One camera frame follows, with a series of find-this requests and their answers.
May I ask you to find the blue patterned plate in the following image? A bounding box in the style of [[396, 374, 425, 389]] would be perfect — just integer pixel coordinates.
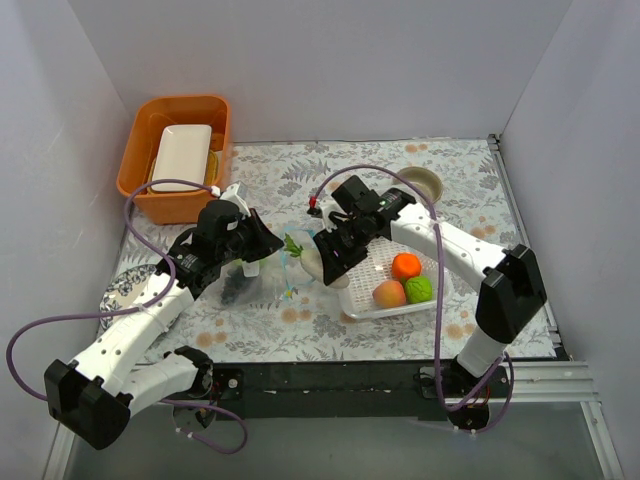
[[99, 264, 156, 313]]

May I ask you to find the dark grape bunch toy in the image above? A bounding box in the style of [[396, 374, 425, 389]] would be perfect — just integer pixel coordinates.
[[220, 267, 261, 307]]

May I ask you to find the orange fruit toy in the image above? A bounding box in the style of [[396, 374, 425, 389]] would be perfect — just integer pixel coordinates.
[[391, 252, 422, 282]]

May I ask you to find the clear zip top bag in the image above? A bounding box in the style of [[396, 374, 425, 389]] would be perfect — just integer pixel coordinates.
[[206, 225, 315, 308]]

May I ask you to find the peach toy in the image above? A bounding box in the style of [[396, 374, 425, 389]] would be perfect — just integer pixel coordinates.
[[372, 280, 407, 309]]

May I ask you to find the floral table mat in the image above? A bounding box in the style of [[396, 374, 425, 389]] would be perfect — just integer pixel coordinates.
[[97, 138, 556, 362]]

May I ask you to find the yellow container in bin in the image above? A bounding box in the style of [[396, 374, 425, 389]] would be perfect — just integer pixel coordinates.
[[146, 149, 220, 194]]

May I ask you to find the orange plastic bin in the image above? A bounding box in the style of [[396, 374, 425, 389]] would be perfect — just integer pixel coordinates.
[[116, 95, 232, 225]]

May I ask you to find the white radish toy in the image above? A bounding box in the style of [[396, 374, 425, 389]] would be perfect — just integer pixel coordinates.
[[284, 233, 350, 290]]

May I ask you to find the green fruit toy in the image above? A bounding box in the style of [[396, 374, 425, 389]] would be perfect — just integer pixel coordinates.
[[404, 276, 433, 304]]

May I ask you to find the white plastic basket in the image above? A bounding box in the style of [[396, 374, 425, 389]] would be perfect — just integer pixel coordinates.
[[324, 199, 455, 321]]

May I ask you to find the black base bar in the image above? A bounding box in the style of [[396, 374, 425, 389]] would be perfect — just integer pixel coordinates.
[[209, 357, 571, 421]]

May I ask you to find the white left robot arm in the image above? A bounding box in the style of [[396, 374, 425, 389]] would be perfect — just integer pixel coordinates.
[[44, 200, 284, 450]]

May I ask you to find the beige ceramic bowl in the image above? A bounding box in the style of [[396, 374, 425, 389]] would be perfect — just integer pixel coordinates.
[[397, 166, 443, 203]]

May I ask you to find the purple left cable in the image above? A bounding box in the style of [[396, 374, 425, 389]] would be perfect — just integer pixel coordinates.
[[5, 181, 249, 456]]

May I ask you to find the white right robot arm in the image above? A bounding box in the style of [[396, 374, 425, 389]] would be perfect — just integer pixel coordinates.
[[308, 175, 547, 401]]

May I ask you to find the white rectangular plate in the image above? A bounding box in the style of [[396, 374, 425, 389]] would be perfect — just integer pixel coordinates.
[[151, 124, 212, 193]]

